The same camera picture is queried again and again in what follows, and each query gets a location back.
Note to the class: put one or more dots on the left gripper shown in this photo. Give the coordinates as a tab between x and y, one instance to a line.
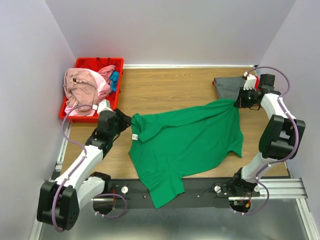
124	120

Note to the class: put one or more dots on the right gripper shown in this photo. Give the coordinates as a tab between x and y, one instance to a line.
239	102

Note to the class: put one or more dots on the green t shirt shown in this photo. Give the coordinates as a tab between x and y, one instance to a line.
169	146

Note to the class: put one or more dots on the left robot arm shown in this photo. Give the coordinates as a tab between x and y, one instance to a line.
60	200

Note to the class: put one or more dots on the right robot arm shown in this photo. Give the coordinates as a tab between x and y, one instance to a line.
279	141

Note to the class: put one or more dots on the folded grey t shirt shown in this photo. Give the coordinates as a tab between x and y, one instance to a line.
227	93

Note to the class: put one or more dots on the folded red t shirt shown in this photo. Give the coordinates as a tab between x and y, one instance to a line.
235	81

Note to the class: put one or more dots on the blue shirt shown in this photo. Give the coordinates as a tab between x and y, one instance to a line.
113	81

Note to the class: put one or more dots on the light pink shirt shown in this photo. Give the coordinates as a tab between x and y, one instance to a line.
103	91

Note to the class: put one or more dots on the dusty pink shirt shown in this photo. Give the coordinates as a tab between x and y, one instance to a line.
80	89

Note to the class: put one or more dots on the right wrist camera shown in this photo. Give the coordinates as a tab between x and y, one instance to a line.
249	81

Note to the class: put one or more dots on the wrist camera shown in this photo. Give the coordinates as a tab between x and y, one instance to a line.
104	105
249	81

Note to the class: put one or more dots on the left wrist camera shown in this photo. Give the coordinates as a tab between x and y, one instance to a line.
104	105

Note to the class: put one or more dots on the aluminium table frame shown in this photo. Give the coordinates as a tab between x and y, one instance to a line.
270	188

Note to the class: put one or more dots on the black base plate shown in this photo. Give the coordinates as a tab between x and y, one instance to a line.
198	193

